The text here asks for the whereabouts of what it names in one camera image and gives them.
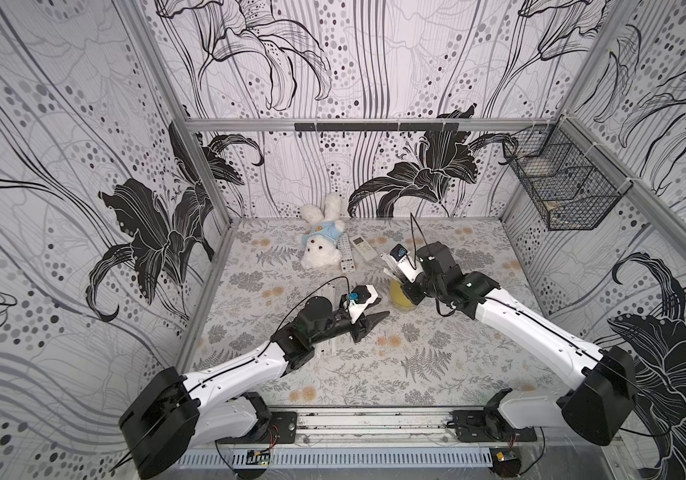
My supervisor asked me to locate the yellow plastic cup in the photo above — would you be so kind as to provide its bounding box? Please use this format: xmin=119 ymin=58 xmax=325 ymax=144
xmin=389 ymin=279 xmax=416 ymax=310

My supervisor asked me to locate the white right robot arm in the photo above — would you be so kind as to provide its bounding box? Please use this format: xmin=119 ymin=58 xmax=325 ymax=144
xmin=386 ymin=242 xmax=639 ymax=446

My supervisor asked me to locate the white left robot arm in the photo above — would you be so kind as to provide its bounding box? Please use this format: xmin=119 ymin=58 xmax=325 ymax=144
xmin=118 ymin=286 xmax=390 ymax=479

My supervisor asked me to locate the white remote control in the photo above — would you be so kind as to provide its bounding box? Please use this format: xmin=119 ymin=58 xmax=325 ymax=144
xmin=337 ymin=233 xmax=356 ymax=274

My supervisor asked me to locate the white remote with screen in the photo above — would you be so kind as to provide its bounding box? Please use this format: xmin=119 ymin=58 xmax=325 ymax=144
xmin=350 ymin=235 xmax=379 ymax=262

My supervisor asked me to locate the white teddy bear blue shirt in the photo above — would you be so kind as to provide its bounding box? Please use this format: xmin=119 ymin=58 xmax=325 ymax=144
xmin=300 ymin=193 xmax=346 ymax=269

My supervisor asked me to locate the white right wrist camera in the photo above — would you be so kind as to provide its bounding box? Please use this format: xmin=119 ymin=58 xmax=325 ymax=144
xmin=387 ymin=243 xmax=423 ymax=283

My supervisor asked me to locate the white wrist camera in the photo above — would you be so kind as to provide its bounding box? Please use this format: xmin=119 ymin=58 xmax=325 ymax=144
xmin=347 ymin=285 xmax=381 ymax=324
xmin=387 ymin=243 xmax=423 ymax=283

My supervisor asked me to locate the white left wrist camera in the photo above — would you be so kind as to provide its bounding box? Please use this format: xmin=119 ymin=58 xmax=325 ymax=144
xmin=347 ymin=285 xmax=381 ymax=324

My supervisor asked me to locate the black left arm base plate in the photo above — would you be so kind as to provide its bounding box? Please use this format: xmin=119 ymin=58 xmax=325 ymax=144
xmin=239 ymin=411 xmax=298 ymax=446

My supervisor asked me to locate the grey slotted cable duct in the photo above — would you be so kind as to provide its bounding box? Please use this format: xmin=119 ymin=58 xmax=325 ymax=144
xmin=175 ymin=446 xmax=493 ymax=470

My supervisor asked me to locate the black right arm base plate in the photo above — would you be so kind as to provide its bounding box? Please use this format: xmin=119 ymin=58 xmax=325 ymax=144
xmin=447 ymin=410 xmax=538 ymax=444

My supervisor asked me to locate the black wire basket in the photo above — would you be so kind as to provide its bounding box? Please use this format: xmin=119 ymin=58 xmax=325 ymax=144
xmin=503 ymin=124 xmax=633 ymax=231

